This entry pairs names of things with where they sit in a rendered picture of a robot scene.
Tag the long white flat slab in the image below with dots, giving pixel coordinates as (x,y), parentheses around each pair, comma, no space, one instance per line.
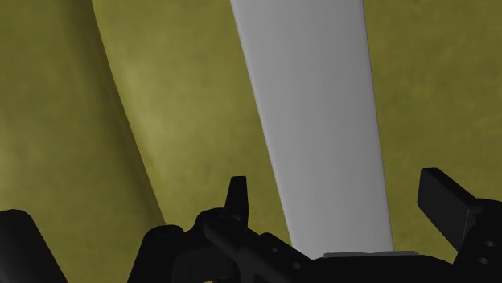
(313,117)

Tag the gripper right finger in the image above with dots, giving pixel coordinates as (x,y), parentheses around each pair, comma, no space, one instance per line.
(447,203)

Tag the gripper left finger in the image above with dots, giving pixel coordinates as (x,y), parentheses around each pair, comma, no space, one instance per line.
(235,243)

